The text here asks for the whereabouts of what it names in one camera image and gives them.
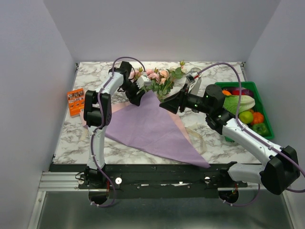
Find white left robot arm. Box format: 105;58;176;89
83;61;145;188

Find pink wrapping paper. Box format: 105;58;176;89
80;102;191;143

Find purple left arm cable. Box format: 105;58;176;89
89;56;146;208

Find green apple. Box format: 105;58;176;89
238;111;254;124

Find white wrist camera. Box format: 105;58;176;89
136;75;151;89
185;71;200;95

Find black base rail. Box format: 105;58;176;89
79;163;247;199

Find green plastic crate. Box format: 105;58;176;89
213;81;275;144

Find cream ribbon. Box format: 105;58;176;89
81;127;207;158

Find green bell pepper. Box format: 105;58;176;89
252;123;269;136

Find orange fruit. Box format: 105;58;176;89
222;90;232;96

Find green lettuce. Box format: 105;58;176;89
224;95;255;115

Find red purple vegetables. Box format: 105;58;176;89
224;87;254;97

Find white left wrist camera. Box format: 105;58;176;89
136;75;151;89

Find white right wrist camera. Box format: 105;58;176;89
185;71;200;95

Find purple wrapping paper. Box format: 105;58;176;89
105;92;210;168

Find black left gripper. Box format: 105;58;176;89
120;80;145;106

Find pink flower bouquet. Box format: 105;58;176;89
141;61;187;102

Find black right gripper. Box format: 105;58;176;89
160;83;213;115

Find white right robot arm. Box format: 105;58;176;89
159;84;300;195

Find orange mini pumpkin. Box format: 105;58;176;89
251;112;264;125

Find orange cardboard box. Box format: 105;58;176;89
67;88;85;117

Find white ceramic vase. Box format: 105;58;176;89
185;67;202;95

